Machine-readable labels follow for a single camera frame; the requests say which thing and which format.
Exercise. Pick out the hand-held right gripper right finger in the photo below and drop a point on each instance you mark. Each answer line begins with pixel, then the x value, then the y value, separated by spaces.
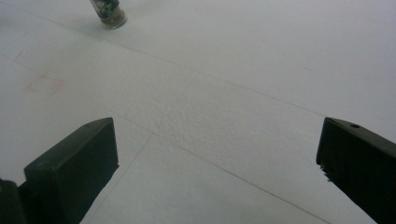
pixel 361 165

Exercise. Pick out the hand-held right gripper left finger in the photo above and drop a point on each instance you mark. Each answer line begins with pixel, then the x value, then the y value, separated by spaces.
pixel 71 168

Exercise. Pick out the clear bottle with dark label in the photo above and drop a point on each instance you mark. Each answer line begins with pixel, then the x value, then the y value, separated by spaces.
pixel 110 13

